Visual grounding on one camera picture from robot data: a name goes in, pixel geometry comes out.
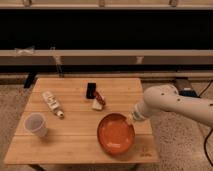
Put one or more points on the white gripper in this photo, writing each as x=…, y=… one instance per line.
x=130, y=120

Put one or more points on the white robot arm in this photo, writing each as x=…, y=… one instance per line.
x=166, y=98

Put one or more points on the red and white wrapped snack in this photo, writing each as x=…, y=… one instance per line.
x=99, y=101

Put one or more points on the black rectangular block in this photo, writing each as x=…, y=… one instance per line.
x=91, y=88

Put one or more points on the black box on floor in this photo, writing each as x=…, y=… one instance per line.
x=185, y=88

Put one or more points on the wooden table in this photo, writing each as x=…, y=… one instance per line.
x=73, y=138

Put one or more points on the white squeeze tube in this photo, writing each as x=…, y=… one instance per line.
x=53, y=104

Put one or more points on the translucent plastic cup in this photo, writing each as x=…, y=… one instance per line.
x=35, y=123

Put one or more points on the white horizontal rail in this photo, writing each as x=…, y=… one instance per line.
x=19, y=57

